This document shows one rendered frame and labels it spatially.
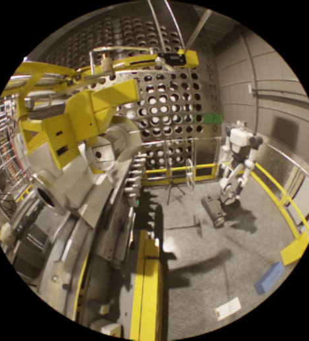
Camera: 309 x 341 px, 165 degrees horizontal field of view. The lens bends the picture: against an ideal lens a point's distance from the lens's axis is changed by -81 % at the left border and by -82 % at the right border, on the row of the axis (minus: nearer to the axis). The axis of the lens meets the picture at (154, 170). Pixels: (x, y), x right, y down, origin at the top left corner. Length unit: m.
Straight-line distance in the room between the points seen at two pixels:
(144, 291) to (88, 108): 1.26
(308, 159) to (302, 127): 1.52
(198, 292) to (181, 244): 0.78
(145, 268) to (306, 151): 7.43
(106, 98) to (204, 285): 1.92
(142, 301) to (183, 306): 0.72
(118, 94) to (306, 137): 7.33
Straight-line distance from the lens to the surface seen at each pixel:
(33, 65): 0.80
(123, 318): 1.17
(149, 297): 1.04
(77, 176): 0.73
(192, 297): 1.64
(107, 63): 0.81
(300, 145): 7.39
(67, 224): 0.95
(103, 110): 0.54
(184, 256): 1.63
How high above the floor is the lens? 1.59
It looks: 32 degrees down
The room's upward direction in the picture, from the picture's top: 10 degrees counter-clockwise
